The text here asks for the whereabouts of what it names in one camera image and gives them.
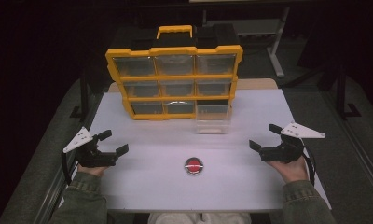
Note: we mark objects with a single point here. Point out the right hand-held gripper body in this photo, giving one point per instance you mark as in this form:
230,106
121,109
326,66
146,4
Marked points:
284,152

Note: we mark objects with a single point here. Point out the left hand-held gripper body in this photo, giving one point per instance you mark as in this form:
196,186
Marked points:
94,158

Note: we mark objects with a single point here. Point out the clear plastic drawer box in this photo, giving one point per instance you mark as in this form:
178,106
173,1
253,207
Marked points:
212,119

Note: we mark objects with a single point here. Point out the red round tin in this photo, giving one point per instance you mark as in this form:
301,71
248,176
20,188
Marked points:
194,165

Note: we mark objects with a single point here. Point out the person's left hand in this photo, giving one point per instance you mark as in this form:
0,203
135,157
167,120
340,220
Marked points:
93,171

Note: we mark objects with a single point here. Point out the person's right hand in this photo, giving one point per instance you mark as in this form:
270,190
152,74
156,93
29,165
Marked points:
295,171

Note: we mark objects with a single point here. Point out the black metal stand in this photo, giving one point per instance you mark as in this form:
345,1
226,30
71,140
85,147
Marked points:
83,99
343,96

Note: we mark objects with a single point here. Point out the white metal stand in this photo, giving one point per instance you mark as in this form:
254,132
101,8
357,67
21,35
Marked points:
279,43

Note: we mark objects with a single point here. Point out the yellow black organizer case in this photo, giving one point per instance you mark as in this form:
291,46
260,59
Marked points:
175,76

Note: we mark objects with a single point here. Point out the grid of clear organizer drawers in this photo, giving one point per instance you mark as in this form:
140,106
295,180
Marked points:
174,64

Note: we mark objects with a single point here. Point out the aluminium frame rail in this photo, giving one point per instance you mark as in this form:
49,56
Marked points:
55,186
358,149

